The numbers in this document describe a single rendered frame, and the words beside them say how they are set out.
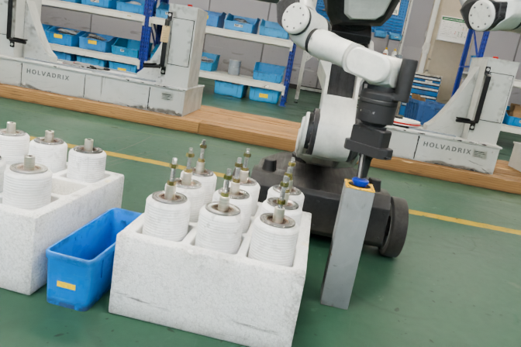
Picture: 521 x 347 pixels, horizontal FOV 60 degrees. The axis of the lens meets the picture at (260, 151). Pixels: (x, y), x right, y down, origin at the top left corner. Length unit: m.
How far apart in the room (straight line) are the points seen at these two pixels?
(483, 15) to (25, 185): 1.15
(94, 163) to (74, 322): 0.43
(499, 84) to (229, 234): 2.56
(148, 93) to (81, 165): 1.91
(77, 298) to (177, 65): 2.29
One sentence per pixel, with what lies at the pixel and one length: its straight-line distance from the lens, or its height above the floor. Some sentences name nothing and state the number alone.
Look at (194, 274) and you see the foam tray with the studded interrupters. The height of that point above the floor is 0.13.
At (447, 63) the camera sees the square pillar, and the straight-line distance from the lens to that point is 7.38.
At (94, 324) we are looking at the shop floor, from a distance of 1.03.
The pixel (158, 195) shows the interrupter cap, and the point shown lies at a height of 0.25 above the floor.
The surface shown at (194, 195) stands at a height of 0.24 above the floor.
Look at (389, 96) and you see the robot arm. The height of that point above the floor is 0.54.
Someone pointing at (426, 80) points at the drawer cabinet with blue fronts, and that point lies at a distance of 6.50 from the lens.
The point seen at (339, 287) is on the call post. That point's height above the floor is 0.06.
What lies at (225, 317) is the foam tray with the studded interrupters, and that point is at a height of 0.05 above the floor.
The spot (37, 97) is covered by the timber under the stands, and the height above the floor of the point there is 0.04.
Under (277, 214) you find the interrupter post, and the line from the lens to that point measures 0.94.
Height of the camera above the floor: 0.58
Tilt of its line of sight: 12 degrees down
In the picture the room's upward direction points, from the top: 10 degrees clockwise
